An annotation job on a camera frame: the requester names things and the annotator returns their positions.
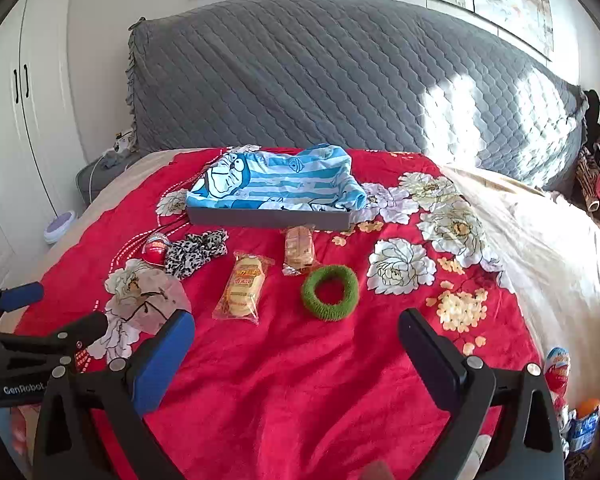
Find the grey quilted headboard cover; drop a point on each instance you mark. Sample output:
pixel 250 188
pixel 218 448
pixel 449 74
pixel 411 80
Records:
pixel 305 85

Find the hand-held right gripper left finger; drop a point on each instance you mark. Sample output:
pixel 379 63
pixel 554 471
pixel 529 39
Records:
pixel 162 360

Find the orange cap bottle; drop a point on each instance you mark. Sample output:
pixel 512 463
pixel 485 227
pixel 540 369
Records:
pixel 587 422

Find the red blue egg toy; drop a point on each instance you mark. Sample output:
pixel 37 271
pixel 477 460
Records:
pixel 557 370

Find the grey nightstand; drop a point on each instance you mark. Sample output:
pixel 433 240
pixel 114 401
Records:
pixel 100 180

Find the sheer beige scrunchie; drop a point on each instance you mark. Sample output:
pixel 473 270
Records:
pixel 162 300

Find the white charger plug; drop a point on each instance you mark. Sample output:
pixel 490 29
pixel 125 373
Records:
pixel 122 142

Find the yellow cake snack packet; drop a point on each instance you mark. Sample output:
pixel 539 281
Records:
pixel 242 287

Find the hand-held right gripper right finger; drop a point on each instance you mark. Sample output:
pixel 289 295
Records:
pixel 430 355

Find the purple lid container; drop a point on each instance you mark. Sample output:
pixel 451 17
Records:
pixel 60 225

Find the grey tray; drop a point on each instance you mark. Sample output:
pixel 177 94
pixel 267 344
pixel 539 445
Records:
pixel 270 220

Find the brown bread snack packet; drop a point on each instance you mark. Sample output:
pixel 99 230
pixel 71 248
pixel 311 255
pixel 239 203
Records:
pixel 299 250

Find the leopard print scrunchie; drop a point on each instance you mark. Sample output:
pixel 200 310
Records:
pixel 195 255

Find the blue striped cartoon cloth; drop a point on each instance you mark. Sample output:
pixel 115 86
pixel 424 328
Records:
pixel 280 180

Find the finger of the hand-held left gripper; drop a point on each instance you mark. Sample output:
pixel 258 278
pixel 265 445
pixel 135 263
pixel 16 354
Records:
pixel 22 296
pixel 75 332

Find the white wardrobe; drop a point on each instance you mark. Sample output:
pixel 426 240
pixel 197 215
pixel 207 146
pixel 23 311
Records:
pixel 30 135

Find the red floral blanket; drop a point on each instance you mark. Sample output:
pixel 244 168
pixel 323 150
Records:
pixel 290 385

